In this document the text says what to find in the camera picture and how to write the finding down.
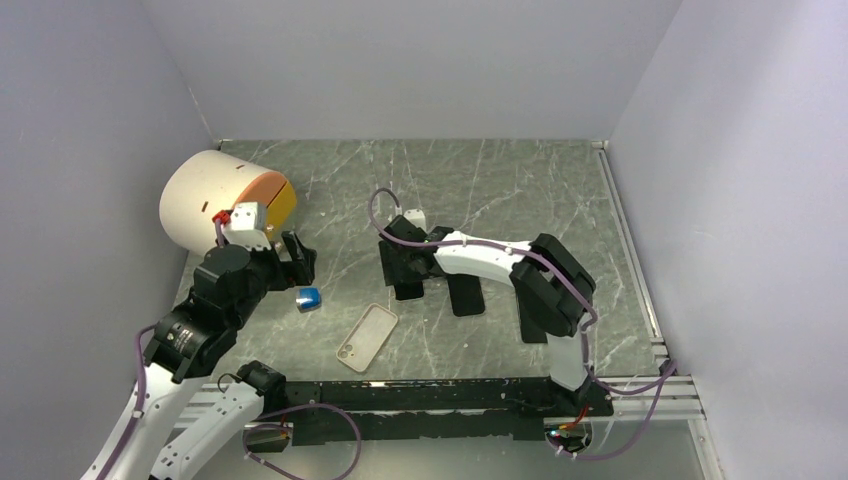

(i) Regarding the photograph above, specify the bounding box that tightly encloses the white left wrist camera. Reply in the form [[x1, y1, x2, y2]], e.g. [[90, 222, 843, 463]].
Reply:
[[212, 202, 271, 251]]

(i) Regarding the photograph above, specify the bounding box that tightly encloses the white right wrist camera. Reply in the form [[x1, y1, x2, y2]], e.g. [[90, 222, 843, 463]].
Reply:
[[404, 209, 427, 230]]

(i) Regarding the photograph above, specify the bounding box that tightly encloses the small blue block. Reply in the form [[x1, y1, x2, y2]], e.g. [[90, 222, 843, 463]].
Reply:
[[295, 287, 322, 312]]

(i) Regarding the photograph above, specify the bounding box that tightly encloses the black smartphone silver edge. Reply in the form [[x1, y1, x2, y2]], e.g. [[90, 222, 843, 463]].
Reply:
[[378, 240, 424, 290]]

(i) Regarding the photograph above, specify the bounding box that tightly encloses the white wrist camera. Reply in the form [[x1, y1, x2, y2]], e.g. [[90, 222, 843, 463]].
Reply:
[[212, 202, 271, 251], [404, 209, 427, 230]]

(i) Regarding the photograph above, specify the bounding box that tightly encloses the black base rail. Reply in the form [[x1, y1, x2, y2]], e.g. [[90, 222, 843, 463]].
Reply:
[[285, 377, 614, 446]]

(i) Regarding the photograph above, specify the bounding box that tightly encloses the small matte black phone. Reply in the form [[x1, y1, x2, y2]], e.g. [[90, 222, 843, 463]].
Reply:
[[516, 292, 547, 344]]

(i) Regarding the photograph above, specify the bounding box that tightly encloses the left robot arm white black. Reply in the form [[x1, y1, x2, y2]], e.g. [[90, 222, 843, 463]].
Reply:
[[83, 231, 317, 479]]

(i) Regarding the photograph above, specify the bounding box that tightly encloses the aluminium frame rail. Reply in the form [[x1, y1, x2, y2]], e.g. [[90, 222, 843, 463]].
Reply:
[[158, 142, 704, 425]]

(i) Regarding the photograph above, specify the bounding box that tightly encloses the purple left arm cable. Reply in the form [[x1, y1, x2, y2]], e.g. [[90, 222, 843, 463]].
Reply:
[[92, 324, 363, 480]]

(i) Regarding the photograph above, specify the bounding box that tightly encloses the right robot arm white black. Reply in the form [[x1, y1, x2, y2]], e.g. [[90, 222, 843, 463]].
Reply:
[[378, 215, 596, 415]]

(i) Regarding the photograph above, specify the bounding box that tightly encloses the beige cylinder orange yellow front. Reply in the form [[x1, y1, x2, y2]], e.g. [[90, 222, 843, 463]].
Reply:
[[158, 150, 297, 255]]

